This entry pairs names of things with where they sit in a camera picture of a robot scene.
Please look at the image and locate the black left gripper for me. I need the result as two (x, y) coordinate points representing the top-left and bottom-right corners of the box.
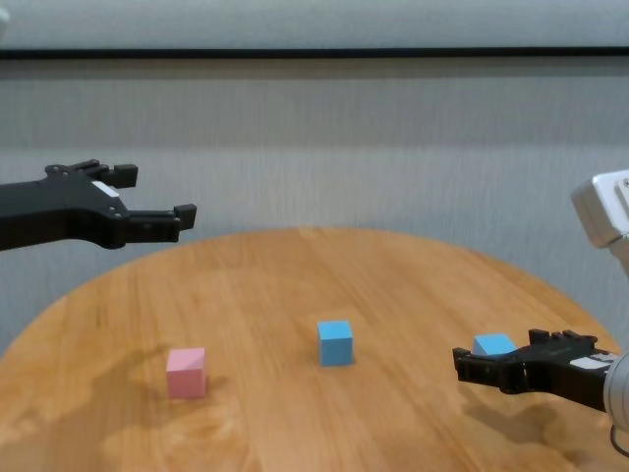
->
(0, 157), (200, 253)

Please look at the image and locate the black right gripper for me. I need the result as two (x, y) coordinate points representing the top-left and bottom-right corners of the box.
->
(451, 327), (619, 415)

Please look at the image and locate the blue cube block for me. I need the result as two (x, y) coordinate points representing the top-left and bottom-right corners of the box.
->
(472, 332), (518, 358)
(316, 320), (356, 368)

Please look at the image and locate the pink cube block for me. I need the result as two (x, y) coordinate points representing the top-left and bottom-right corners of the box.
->
(165, 346), (208, 399)

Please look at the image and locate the black wall rail strip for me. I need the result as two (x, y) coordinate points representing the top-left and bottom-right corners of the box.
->
(0, 45), (629, 63)

